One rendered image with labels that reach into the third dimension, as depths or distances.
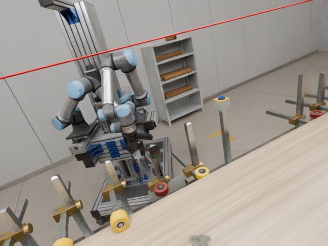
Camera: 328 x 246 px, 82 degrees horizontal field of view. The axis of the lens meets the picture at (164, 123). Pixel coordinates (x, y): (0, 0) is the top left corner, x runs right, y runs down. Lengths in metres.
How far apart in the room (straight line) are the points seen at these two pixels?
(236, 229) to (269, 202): 0.20
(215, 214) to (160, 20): 3.68
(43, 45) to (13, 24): 0.41
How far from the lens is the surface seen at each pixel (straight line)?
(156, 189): 1.11
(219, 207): 0.97
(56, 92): 3.63
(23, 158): 3.96
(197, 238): 0.88
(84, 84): 1.46
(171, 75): 3.72
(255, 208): 0.98
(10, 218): 1.21
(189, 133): 1.15
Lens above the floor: 1.64
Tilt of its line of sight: 24 degrees down
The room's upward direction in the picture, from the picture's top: 14 degrees counter-clockwise
